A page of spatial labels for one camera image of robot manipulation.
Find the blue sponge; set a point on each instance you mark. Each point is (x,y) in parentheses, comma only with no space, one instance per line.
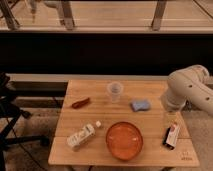
(140,105)

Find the small white cube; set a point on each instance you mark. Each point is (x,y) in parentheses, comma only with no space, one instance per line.
(98,124)

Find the red brown marker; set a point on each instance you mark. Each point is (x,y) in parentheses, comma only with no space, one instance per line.
(80,104)

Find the translucent plastic cup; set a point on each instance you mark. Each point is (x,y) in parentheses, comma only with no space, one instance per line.
(114,90)

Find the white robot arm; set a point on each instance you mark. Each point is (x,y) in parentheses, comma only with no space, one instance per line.
(187,84)

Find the wooden table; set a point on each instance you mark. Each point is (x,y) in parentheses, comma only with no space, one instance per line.
(100,108)

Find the black white red eraser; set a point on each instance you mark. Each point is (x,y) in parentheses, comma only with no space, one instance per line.
(171,136)

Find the white tube bottle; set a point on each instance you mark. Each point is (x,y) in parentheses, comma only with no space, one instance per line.
(80,137)

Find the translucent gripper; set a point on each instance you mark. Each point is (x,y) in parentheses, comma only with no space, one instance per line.
(169,117)

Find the orange round bowl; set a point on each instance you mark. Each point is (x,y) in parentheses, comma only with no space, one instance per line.
(124,140)

